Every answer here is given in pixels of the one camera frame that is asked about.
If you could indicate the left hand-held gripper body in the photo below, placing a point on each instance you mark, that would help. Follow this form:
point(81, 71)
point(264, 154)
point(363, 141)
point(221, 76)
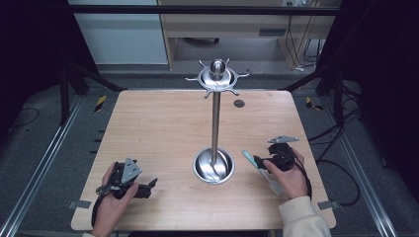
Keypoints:
point(129, 172)

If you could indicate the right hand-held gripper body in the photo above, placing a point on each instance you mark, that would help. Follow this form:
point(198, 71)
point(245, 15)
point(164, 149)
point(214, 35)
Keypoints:
point(282, 154)

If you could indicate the person's right hand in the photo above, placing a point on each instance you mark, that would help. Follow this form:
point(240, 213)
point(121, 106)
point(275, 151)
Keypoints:
point(291, 182)

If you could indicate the person's left hand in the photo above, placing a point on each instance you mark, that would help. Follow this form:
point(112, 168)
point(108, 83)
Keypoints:
point(110, 210)

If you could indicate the steel utensil rack stand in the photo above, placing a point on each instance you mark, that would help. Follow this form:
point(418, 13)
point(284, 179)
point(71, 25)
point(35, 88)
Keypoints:
point(215, 131)

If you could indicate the yellow black striped tape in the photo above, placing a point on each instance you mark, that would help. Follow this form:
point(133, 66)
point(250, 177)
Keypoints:
point(100, 103)
point(311, 103)

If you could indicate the grey round table plug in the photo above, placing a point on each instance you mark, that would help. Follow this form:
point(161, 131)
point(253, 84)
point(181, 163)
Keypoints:
point(239, 103)

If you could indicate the black metal stand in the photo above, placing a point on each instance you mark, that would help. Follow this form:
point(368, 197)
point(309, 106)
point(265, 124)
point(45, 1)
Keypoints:
point(64, 95)
point(337, 98)

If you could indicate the white cabinet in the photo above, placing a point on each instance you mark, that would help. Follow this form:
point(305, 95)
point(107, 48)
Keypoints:
point(122, 39)

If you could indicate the light wooden desk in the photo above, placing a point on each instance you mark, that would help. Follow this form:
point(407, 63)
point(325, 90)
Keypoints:
point(227, 26)

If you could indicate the grey metal table bracket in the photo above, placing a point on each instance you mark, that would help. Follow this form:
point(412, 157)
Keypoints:
point(328, 205)
point(79, 204)

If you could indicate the aluminium floor rail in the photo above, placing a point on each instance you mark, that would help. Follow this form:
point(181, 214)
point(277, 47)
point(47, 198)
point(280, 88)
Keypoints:
point(357, 171)
point(39, 168)

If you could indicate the black horizontal frame bar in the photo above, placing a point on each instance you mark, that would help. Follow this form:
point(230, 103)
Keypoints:
point(197, 10)

